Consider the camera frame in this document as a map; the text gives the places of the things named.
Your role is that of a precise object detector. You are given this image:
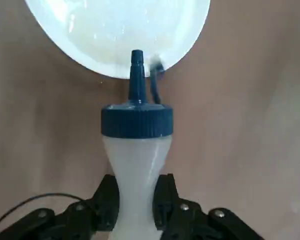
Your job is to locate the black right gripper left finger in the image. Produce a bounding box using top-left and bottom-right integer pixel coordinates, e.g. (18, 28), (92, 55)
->
(0, 174), (121, 240)

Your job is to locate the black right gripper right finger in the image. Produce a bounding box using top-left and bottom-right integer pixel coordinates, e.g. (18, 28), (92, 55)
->
(152, 172), (266, 240)

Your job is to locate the transparent sauce bottle blue cap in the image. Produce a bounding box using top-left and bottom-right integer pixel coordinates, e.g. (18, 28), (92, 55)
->
(101, 49), (175, 240)

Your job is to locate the white round plate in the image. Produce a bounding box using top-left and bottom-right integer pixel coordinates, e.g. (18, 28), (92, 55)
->
(23, 0), (212, 81)

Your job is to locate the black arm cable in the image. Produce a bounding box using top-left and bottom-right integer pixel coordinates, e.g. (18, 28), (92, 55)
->
(0, 192), (83, 227)

